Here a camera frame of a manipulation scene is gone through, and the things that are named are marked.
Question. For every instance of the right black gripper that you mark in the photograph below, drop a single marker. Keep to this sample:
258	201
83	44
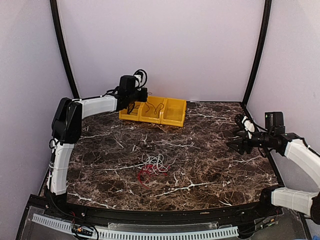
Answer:
242	143

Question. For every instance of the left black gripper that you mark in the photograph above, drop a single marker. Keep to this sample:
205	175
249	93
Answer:
144	97

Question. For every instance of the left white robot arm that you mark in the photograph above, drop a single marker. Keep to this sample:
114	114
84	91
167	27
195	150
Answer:
67	128

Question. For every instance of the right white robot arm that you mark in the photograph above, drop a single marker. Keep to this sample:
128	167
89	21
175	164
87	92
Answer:
295	149

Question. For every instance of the left yellow plastic bin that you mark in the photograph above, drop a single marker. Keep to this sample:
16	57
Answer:
130	113

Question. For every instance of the yellow plastic bin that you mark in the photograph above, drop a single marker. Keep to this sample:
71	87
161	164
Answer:
152	110
174	112
130	113

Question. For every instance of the middle yellow plastic bin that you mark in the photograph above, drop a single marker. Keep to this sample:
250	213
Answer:
152	110

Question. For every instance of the right yellow plastic bin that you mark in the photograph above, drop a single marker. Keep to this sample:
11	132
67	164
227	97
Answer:
174	112

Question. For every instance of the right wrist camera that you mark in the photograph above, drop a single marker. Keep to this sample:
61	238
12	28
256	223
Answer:
274	122

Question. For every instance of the black front rail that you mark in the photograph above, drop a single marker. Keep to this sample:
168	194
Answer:
241	214

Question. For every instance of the white slotted cable duct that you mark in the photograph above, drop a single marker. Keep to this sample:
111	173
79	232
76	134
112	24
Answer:
119	231

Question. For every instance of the left black frame post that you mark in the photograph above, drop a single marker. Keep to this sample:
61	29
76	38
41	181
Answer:
62	48

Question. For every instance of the black frame post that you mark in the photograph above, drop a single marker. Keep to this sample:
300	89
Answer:
62	48
259	51

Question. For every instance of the right black frame post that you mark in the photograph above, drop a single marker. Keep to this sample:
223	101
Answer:
259	51

